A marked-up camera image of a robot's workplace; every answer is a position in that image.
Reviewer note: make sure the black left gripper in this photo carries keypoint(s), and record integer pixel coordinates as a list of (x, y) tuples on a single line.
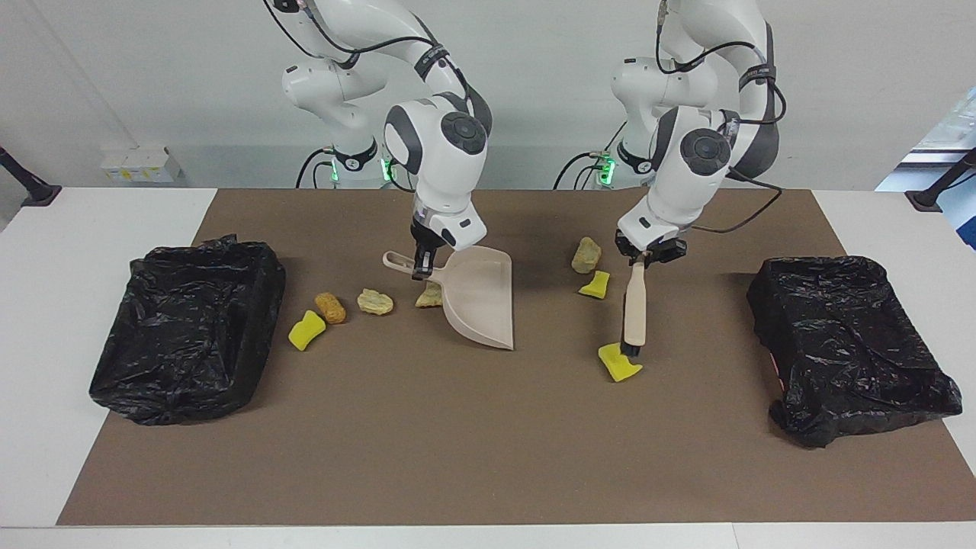
[(652, 252)]

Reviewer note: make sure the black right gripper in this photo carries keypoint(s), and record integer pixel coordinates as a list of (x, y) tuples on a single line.
[(427, 238)]

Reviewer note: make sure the pale yellow food scrap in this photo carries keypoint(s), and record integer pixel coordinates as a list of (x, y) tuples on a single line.
[(428, 299), (375, 302)]

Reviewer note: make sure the beige plastic dustpan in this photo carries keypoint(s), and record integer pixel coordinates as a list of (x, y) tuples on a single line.
[(480, 297)]

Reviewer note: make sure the tan pastry piece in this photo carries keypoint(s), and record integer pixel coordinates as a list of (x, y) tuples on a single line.
[(585, 255)]

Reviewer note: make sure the yellow sponge piece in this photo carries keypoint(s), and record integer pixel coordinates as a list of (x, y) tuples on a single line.
[(305, 332), (621, 370), (597, 286)]

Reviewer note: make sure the beige hand brush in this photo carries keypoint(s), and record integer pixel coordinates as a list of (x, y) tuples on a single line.
[(634, 313)]

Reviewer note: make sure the brown fried nugget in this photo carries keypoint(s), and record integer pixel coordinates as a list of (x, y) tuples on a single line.
[(330, 308)]

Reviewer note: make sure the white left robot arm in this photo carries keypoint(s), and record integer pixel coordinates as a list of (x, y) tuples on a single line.
[(686, 175)]

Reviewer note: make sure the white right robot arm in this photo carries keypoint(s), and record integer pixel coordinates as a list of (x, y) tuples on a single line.
[(450, 160)]

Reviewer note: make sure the bin with black bag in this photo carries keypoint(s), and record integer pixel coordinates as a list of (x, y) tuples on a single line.
[(183, 343), (846, 351)]

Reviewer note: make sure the brown table mat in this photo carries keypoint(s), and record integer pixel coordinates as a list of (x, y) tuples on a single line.
[(381, 457)]

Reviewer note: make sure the black stand foot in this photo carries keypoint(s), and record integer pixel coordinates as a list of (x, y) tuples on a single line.
[(38, 194), (926, 200)]

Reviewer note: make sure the white power strip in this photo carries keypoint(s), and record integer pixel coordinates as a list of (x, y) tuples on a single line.
[(133, 164)]

